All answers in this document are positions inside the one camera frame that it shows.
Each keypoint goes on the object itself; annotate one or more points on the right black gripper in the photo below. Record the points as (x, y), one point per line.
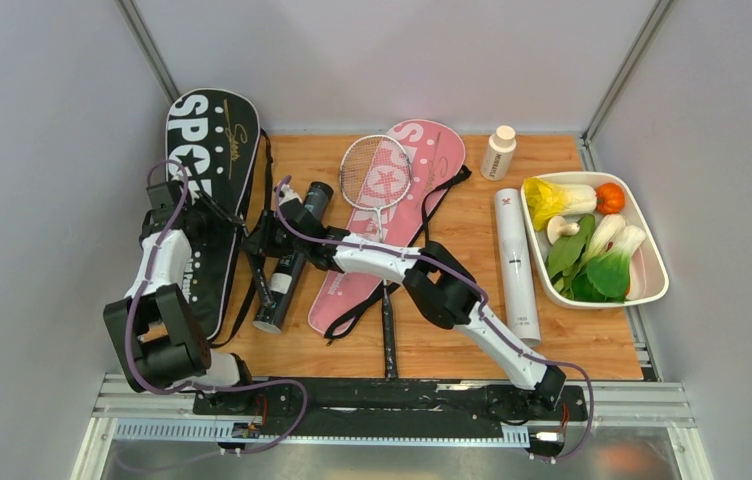
(264, 239)

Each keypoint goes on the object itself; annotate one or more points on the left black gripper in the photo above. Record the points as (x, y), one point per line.
(223, 221)

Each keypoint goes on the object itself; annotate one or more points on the black shuttlecock tube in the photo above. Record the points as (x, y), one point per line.
(288, 270)

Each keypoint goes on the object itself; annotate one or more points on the black racket cover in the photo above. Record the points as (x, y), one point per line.
(216, 134)

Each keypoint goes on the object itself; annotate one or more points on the white racket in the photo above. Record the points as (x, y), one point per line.
(256, 265)
(375, 175)

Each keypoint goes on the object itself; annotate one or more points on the pink racket cover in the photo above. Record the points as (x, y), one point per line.
(437, 154)

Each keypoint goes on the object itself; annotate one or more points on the white shuttlecock tube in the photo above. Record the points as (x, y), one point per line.
(516, 272)

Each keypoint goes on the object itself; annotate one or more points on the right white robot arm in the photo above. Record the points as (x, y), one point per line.
(444, 292)

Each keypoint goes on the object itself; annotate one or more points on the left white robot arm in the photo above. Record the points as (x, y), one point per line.
(155, 331)

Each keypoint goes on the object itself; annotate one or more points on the beige plastic bottle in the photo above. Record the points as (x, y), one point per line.
(500, 150)

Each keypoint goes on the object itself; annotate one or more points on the yellow napa cabbage toy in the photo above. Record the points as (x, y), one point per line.
(546, 200)

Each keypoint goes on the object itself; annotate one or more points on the mushroom toy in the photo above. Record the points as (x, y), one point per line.
(558, 227)

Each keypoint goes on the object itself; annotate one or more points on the green leaf vegetable toy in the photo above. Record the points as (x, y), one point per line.
(566, 251)

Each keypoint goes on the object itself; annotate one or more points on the bok choy toy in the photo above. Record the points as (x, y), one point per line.
(608, 274)

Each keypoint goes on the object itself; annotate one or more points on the orange tomato toy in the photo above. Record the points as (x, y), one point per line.
(610, 199)

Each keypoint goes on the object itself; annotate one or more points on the white plastic tray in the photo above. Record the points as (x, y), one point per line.
(648, 276)

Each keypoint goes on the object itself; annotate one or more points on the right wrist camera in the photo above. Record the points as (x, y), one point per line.
(287, 195)

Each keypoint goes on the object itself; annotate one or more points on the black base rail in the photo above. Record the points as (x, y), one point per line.
(391, 409)

